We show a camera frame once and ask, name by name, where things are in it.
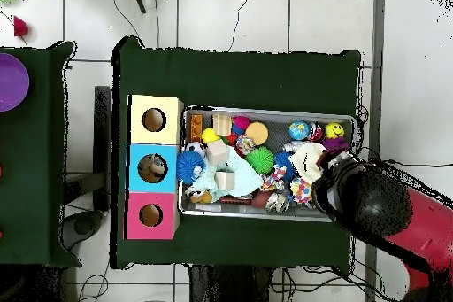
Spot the blue globe ball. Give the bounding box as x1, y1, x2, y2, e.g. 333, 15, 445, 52
288, 120, 310, 141

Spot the shallow clear mesh bin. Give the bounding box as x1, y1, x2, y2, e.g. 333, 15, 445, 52
178, 105, 357, 224

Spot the plain wooden cube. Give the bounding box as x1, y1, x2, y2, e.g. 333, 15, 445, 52
204, 138, 230, 166

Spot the black power cable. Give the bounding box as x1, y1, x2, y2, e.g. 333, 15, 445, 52
385, 159, 453, 170

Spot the yellow smiley ball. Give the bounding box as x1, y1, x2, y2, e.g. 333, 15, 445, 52
325, 122, 345, 140

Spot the mint green waffle cloth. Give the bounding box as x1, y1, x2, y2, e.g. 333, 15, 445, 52
187, 145, 265, 201

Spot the large blue spiky ball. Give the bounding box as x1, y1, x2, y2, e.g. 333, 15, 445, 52
175, 149, 208, 185

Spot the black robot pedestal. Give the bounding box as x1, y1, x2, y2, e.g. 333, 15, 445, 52
188, 264, 273, 302

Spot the yellow tennis ball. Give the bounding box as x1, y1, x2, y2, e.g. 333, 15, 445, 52
201, 127, 221, 145

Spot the colourful polka dot cloth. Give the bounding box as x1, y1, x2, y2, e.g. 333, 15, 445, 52
289, 176, 313, 205

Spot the small red floor toy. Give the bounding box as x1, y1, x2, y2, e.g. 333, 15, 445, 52
12, 14, 29, 38

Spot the purple spiky toy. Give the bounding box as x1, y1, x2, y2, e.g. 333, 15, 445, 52
320, 136, 350, 152

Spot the purple bowl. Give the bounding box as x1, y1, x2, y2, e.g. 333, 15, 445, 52
0, 52, 30, 113

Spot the small soccer ball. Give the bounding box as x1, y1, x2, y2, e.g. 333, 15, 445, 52
185, 141, 207, 157

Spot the cream waffle cloth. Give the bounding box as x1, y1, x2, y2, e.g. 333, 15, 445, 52
288, 142, 327, 185

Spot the dark green table cloth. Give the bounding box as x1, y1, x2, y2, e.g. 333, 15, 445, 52
0, 40, 82, 268
109, 35, 362, 270

